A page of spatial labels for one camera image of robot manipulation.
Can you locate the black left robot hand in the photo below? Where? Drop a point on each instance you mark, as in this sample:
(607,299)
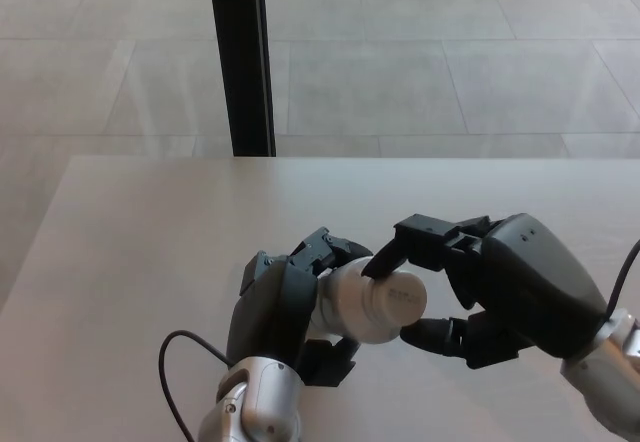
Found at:
(270,312)

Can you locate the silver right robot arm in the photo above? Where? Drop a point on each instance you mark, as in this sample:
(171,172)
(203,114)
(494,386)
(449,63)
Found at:
(610,372)

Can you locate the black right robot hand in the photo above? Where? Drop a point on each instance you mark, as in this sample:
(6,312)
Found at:
(530,282)

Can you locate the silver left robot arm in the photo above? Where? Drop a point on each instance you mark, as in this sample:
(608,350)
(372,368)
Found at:
(260,402)

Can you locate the white screw bottle cap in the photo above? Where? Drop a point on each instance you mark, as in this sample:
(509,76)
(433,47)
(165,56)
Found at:
(405,302)

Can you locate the black vertical pillar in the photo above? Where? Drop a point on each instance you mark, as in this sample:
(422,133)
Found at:
(241,57)

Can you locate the clear plastic bottle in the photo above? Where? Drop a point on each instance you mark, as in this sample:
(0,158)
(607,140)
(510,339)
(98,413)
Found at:
(345,297)

